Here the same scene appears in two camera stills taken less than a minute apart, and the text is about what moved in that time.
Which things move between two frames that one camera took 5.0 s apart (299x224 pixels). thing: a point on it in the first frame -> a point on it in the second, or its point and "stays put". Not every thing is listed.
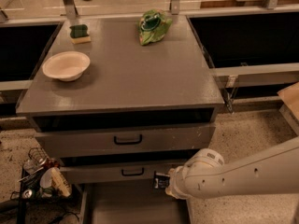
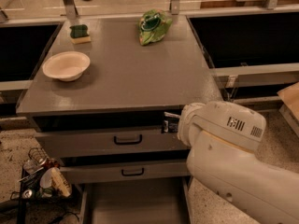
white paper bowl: x=66 y=66 stays put
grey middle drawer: x=120 y=171 stays put
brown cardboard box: x=290 y=97 stays put
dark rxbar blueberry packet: x=161 y=180 -> x=170 y=122
